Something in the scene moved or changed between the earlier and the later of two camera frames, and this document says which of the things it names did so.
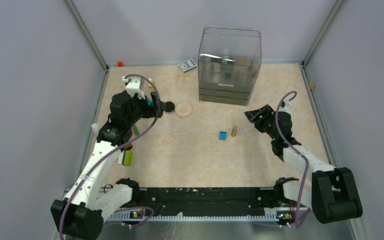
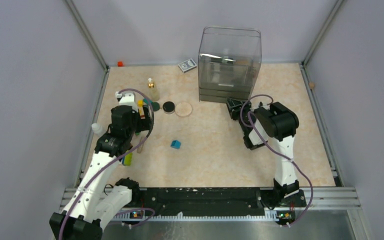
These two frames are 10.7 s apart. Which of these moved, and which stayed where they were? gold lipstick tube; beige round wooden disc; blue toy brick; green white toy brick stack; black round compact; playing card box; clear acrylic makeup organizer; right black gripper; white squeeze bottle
Moved: gold lipstick tube; right black gripper; blue toy brick
Stayed: green white toy brick stack; playing card box; black round compact; clear acrylic makeup organizer; white squeeze bottle; beige round wooden disc
